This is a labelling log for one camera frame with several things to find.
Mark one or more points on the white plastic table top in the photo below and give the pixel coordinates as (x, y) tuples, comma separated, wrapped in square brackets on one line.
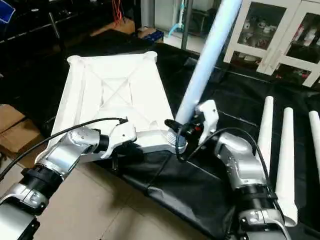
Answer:
[(110, 90)]

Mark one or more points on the white plastic table leg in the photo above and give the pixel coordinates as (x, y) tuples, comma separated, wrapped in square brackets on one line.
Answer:
[(205, 60), (286, 170), (315, 135), (265, 130)]

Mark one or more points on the black mat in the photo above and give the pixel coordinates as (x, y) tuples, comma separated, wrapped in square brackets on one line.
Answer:
[(190, 190)]

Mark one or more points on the blue box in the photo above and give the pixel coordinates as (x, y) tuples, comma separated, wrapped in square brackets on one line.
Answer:
[(152, 35)]

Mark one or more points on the dark metal stand pole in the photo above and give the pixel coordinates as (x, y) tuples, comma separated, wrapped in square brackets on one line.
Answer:
[(186, 22)]

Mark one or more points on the teal and white pole tool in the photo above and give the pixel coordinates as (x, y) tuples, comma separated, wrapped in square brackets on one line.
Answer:
[(177, 20)]

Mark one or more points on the brown cardboard box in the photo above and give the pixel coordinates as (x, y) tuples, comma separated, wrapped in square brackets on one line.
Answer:
[(15, 130)]

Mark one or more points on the white glass-door cabinet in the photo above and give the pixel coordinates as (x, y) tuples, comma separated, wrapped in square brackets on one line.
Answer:
[(270, 35)]

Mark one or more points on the grey metal post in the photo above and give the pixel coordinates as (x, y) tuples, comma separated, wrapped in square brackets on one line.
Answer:
[(54, 25)]

